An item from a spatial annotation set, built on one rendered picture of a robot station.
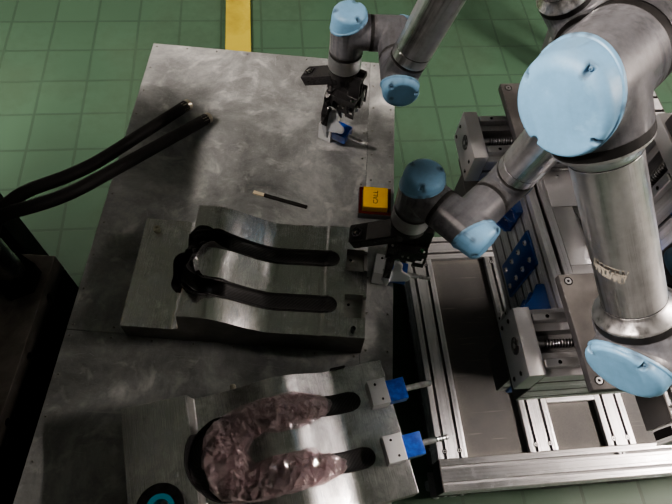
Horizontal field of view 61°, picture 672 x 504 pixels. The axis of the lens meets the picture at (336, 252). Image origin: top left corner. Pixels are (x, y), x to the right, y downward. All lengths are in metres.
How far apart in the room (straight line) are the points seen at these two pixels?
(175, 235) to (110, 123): 1.48
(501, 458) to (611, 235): 1.19
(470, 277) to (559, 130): 1.42
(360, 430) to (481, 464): 0.77
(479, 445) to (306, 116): 1.10
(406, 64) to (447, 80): 1.79
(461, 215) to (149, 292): 0.67
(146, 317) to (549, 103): 0.89
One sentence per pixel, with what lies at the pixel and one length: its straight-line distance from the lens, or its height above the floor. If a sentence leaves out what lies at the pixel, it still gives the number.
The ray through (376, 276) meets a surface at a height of 0.84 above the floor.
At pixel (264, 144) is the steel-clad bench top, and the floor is 0.80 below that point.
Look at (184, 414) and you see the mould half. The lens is 1.12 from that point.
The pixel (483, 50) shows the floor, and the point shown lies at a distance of 3.15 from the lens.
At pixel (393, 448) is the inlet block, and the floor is 0.88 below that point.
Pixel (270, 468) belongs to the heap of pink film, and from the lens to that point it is 1.08.
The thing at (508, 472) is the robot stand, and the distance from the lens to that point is 1.87.
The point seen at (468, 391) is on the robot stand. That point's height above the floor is 0.21.
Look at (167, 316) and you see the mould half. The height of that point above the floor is 0.86.
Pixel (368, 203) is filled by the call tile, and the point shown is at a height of 0.84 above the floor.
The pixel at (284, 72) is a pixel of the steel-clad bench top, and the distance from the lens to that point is 1.71.
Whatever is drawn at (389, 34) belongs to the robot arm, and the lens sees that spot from 1.26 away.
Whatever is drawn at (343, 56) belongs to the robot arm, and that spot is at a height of 1.11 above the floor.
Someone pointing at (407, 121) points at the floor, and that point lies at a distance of 2.71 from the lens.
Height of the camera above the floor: 1.98
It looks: 61 degrees down
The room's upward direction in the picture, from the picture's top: 7 degrees clockwise
